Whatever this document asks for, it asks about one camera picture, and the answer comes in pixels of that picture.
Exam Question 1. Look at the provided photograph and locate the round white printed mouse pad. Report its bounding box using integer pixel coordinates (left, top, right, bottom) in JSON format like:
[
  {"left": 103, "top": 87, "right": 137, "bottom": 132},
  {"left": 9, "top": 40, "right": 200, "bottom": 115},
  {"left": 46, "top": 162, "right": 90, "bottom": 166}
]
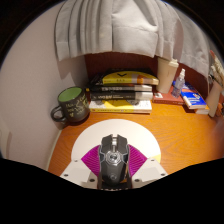
[{"left": 70, "top": 118, "right": 162, "bottom": 168}]

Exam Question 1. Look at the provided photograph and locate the thin red book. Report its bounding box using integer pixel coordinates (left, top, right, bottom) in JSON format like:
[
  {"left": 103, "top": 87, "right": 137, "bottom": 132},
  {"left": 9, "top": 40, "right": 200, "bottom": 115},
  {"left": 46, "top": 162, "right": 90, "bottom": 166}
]
[{"left": 152, "top": 87, "right": 185, "bottom": 106}]

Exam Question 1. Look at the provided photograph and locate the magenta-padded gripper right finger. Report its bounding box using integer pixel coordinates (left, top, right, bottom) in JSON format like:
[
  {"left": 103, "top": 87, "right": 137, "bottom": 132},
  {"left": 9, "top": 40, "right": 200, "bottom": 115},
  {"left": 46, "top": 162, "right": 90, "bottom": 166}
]
[{"left": 126, "top": 144, "right": 169, "bottom": 187}]

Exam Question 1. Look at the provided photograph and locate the dark mug with green inside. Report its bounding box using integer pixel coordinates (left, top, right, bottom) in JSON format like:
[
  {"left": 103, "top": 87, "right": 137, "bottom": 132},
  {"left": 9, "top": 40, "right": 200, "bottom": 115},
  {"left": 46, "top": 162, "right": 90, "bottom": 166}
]
[{"left": 50, "top": 86, "right": 91, "bottom": 124}]

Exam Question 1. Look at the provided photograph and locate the dark grey computer mouse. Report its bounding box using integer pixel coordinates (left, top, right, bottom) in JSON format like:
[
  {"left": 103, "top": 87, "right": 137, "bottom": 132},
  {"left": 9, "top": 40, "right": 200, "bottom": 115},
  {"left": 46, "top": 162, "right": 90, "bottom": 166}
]
[{"left": 97, "top": 133, "right": 131, "bottom": 187}]

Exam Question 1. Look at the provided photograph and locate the white and yellow book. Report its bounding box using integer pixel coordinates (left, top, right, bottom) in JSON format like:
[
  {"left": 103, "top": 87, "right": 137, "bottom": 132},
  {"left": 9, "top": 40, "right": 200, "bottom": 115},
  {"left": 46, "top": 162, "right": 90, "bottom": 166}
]
[{"left": 88, "top": 99, "right": 153, "bottom": 114}]

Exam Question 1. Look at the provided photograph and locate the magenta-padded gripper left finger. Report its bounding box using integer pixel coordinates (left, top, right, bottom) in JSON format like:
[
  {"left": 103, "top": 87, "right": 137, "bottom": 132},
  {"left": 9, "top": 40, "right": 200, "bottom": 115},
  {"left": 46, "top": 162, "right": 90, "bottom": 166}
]
[{"left": 59, "top": 144, "right": 103, "bottom": 188}]

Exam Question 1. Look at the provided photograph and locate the white pleated curtain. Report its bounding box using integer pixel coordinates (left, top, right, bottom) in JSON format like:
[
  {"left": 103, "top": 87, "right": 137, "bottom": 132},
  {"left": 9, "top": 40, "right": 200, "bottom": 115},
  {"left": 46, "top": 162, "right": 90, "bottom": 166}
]
[{"left": 54, "top": 0, "right": 214, "bottom": 78}]

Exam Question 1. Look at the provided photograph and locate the white ceramic jug vase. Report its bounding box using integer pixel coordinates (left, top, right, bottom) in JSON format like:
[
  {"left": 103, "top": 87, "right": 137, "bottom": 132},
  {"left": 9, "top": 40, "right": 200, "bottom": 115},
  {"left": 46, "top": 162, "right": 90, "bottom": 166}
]
[{"left": 205, "top": 78, "right": 224, "bottom": 118}]

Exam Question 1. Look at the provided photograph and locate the blue book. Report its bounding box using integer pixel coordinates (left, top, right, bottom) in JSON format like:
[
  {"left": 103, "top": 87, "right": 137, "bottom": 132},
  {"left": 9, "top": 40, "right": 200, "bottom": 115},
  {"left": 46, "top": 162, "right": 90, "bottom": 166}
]
[{"left": 172, "top": 79, "right": 211, "bottom": 110}]

